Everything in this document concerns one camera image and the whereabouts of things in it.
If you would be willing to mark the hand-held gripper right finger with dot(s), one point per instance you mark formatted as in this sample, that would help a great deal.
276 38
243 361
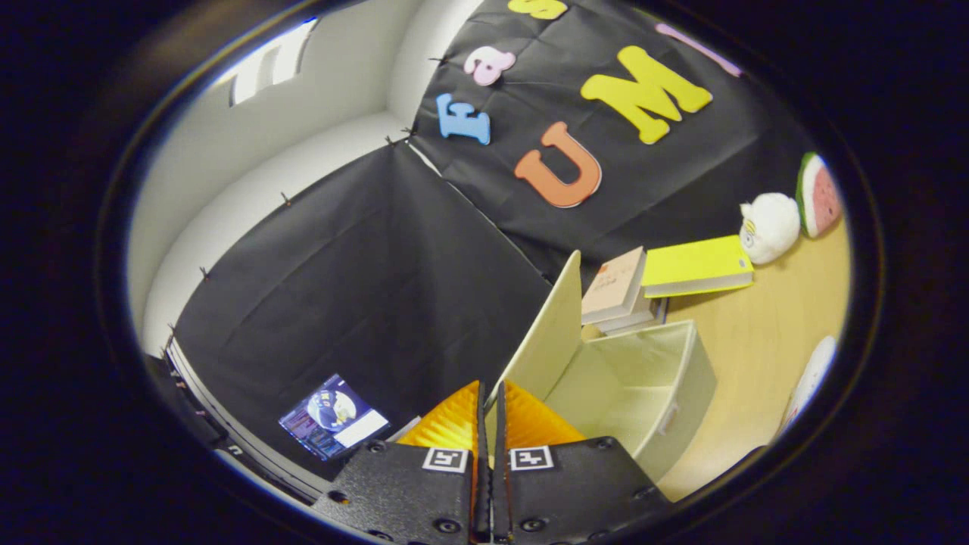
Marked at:
501 492

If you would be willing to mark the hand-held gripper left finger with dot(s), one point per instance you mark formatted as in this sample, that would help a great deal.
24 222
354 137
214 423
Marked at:
481 492

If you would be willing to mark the grey-green fabric storage box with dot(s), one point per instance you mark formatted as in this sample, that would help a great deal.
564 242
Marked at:
636 386

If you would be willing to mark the white striped canvas shoe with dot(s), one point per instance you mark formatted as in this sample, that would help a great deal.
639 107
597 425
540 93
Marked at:
810 378

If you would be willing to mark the tablet with lit screen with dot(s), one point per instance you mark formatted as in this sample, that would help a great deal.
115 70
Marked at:
333 416

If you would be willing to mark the tan paperback book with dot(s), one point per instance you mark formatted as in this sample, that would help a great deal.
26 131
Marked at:
613 284

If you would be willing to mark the yellow cover book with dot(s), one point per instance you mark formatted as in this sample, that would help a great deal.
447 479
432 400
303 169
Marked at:
696 265

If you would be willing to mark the white plush toy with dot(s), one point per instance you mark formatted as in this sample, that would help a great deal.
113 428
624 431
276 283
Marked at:
768 227

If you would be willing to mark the watermelon slice plush toy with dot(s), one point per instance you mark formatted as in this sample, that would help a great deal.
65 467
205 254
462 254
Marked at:
819 193

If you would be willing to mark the rectangular ceiling light panel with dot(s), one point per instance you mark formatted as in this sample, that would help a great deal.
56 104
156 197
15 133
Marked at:
272 64

